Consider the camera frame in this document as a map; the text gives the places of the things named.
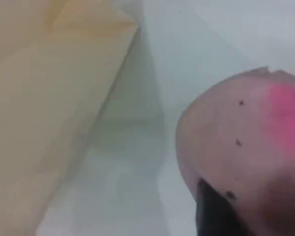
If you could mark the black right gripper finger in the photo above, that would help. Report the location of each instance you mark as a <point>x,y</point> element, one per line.
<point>214,216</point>

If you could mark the pink peach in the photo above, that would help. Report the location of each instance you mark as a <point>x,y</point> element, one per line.
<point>236,123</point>

